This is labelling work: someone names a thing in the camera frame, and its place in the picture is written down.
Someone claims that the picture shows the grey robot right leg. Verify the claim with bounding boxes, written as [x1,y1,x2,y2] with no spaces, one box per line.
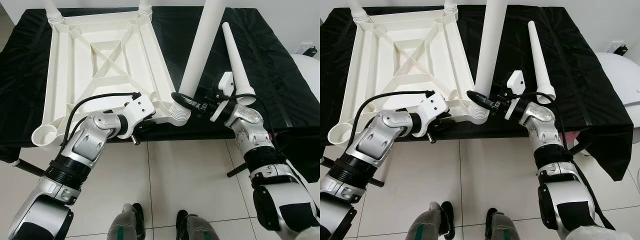
[176,210,221,240]
[485,207,523,240]

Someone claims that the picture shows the white plastic table top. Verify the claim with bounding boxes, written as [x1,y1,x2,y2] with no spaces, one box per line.
[326,10,491,150]
[31,11,192,151]

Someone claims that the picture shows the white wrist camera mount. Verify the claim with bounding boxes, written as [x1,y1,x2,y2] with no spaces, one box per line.
[120,95,156,138]
[210,71,236,122]
[504,70,526,121]
[414,92,449,136]

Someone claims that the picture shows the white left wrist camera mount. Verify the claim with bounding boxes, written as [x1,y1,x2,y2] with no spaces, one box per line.
[120,95,156,138]
[414,92,449,136]

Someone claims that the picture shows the white round appliance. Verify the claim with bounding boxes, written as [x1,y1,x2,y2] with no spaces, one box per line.
[595,52,640,108]
[290,52,321,101]

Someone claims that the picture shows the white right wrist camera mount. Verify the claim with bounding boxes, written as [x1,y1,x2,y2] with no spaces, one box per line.
[504,70,526,121]
[210,71,236,122]

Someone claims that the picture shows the black tablecloth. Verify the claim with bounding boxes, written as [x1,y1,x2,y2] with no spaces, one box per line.
[320,5,635,182]
[0,6,321,183]

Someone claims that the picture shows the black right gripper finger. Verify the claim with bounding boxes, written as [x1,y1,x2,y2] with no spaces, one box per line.
[465,89,496,109]
[170,91,203,113]

